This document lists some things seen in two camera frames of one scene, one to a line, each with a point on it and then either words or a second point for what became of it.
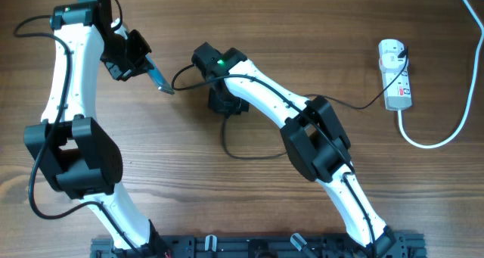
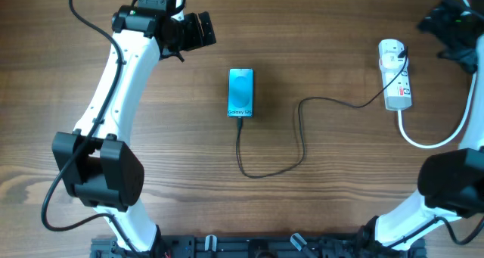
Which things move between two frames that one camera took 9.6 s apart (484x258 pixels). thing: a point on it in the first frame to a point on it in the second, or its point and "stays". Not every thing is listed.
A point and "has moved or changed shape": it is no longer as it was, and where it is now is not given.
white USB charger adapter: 391,62 stays
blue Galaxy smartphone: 159,79 has moved or changed shape
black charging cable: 278,92 to 302,125
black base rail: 300,246 stays
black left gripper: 141,63 to 195,39
